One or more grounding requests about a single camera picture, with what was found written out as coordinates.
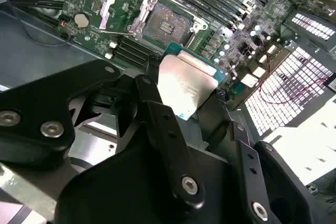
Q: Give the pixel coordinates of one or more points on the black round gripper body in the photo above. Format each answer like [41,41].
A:
[118,187]

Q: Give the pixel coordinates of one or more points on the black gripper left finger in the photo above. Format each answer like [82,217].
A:
[39,98]

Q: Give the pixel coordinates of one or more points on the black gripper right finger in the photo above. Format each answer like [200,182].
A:
[246,161]

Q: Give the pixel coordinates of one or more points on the silver-topped CPU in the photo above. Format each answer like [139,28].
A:
[183,82]

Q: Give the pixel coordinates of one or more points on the metal socket cover frame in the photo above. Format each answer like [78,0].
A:
[106,11]

